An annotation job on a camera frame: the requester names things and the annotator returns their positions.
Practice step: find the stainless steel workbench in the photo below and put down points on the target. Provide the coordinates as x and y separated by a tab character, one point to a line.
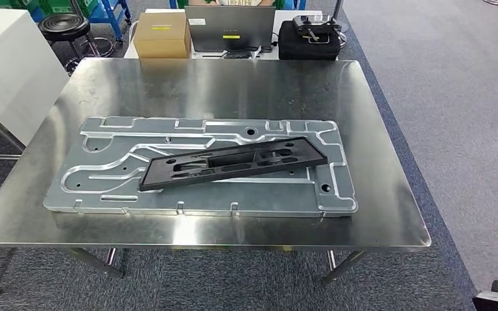
232	86

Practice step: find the machined aluminium fixture plate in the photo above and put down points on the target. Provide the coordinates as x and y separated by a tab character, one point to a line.
232	197

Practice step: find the black carrying case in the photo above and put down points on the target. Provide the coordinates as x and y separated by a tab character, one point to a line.
305	49

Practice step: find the grey laptop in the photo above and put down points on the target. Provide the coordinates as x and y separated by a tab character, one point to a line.
232	25

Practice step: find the white desk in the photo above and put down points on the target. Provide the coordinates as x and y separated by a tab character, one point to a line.
285	15

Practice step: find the brown cardboard box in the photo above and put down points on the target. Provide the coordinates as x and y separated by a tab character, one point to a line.
161	38

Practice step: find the black remote controller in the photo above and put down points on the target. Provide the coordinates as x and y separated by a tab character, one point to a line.
313	23

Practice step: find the blue metal cart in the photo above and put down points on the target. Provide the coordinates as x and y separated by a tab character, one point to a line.
103	13

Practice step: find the black round stool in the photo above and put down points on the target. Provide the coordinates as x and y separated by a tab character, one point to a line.
64	23

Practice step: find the green plastic crate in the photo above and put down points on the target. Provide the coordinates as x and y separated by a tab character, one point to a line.
0	3
58	6

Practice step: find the white cabinet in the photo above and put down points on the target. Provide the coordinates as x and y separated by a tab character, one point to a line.
17	64

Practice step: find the stainless steel side table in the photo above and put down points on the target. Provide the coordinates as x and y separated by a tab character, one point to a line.
0	126

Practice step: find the round metal chair base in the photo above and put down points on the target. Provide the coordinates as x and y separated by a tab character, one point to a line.
496	2

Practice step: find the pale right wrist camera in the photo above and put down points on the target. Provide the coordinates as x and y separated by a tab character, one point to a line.
494	302

